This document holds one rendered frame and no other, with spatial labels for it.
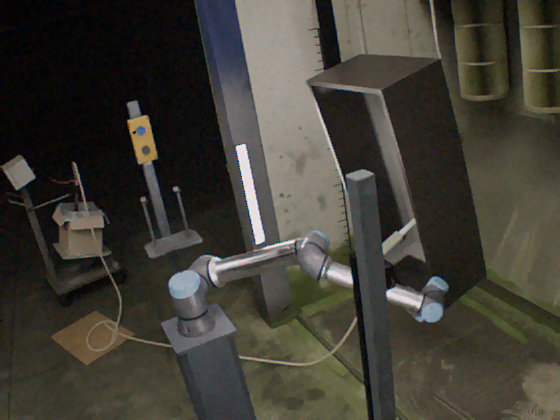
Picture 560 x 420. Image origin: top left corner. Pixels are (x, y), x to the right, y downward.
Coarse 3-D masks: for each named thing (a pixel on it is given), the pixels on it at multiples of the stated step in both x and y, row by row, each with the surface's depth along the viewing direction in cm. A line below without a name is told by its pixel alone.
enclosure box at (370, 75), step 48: (336, 96) 268; (384, 96) 209; (432, 96) 220; (336, 144) 276; (384, 144) 290; (432, 144) 227; (384, 192) 299; (432, 192) 235; (384, 240) 309; (432, 240) 243; (480, 240) 260
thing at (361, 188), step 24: (360, 192) 116; (360, 216) 118; (360, 240) 122; (360, 264) 126; (360, 288) 129; (384, 288) 127; (384, 312) 129; (384, 336) 132; (384, 360) 134; (384, 384) 137; (384, 408) 140
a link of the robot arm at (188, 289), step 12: (180, 276) 248; (192, 276) 246; (180, 288) 240; (192, 288) 241; (204, 288) 250; (180, 300) 242; (192, 300) 243; (204, 300) 249; (180, 312) 245; (192, 312) 244
